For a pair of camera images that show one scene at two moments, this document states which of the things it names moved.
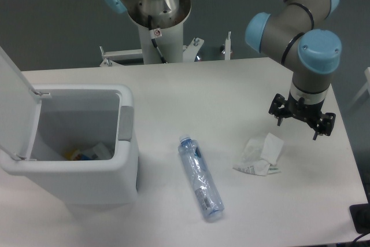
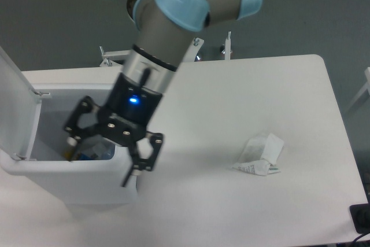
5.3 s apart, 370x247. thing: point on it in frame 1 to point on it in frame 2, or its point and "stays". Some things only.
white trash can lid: x=20 y=110 stays
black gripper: x=310 y=113 to x=130 y=107
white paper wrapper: x=260 y=155 stays
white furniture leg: x=367 y=73 stays
